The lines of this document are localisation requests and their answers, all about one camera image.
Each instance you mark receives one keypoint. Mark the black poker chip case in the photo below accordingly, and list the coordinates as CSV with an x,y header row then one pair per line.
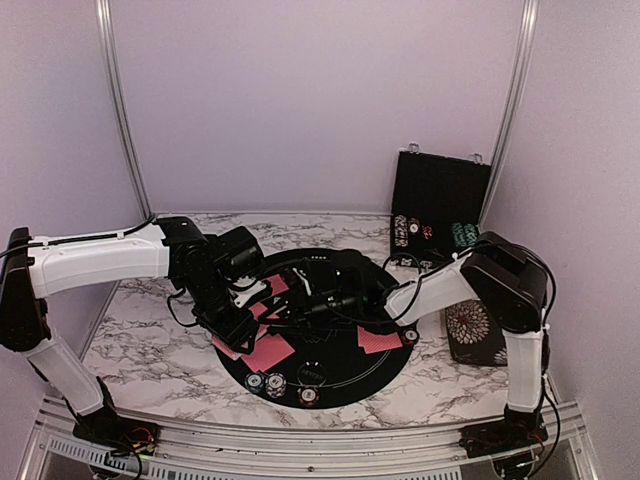
x,y
438,191

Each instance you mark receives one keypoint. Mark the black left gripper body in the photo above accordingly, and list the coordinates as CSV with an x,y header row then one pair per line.
x,y
212,312

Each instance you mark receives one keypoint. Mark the round black poker mat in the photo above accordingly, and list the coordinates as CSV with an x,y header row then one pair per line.
x,y
352,375

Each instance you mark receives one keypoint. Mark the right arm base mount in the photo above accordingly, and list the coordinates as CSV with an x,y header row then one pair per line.
x,y
514,431

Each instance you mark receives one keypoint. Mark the dealt red card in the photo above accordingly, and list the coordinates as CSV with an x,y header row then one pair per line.
x,y
259,363
375,343
277,284
260,312
273,345

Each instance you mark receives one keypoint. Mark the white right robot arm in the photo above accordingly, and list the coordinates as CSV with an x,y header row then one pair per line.
x,y
494,280

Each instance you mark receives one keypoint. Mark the green chips in case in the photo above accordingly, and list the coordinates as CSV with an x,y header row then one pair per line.
x,y
464,235

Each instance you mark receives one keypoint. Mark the aluminium frame post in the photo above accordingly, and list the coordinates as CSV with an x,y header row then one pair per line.
x,y
110,59
517,85

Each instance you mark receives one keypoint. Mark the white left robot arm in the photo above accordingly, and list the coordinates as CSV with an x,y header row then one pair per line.
x,y
213,269

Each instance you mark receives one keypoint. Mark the clear round dealer button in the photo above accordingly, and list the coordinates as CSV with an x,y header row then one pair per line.
x,y
312,374

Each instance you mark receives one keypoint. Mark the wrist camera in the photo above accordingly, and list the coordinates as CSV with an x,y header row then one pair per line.
x,y
243,256
358,289

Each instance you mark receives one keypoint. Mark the red playing card deck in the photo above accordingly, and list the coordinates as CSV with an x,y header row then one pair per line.
x,y
226,350

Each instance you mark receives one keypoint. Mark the aluminium front rail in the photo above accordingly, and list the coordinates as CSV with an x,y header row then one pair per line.
x,y
200,450

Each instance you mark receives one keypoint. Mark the green chip stack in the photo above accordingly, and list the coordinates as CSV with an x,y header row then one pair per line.
x,y
254,382

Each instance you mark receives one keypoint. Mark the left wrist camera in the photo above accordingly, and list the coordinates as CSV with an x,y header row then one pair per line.
x,y
243,256

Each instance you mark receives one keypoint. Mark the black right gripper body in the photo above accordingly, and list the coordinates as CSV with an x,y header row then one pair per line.
x,y
314,313

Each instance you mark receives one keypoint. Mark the black floral rectangular tray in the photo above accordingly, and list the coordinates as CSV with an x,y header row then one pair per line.
x,y
474,336

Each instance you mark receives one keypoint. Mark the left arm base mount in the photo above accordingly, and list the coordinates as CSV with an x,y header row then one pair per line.
x,y
106,427

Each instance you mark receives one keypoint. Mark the right aluminium frame post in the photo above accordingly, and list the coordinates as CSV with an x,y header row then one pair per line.
x,y
517,85

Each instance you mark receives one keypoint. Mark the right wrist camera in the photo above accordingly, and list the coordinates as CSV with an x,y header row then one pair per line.
x,y
358,289

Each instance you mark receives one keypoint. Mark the left aluminium frame post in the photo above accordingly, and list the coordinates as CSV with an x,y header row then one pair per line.
x,y
110,59

